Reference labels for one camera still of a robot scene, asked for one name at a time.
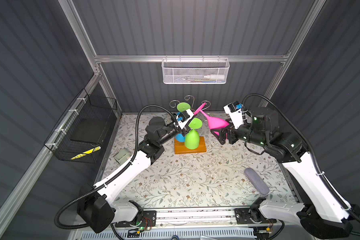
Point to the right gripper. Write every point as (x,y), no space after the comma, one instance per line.
(221,130)

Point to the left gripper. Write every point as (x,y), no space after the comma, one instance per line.
(184,131)

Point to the green wine glass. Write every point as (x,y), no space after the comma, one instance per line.
(192,139)
(183,106)

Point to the pink wine glass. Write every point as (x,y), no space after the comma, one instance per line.
(211,120)

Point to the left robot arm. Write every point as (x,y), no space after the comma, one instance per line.
(129,171)

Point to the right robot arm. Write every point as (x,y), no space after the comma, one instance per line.
(326,215)

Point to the blue wine glass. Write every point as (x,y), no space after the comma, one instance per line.
(180,138)

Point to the floral table mat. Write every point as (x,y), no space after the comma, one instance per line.
(215,178)

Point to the purple oblong case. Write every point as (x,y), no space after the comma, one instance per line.
(257,181)

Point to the small grey-white box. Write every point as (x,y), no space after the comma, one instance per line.
(122,156)

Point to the gold wire glass rack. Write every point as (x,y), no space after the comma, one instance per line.
(180,148)

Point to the white wire mesh basket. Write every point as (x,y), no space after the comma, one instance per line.
(195,70)

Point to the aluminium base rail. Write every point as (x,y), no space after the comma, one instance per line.
(195,216)

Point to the black wire basket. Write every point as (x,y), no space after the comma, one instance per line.
(83,133)

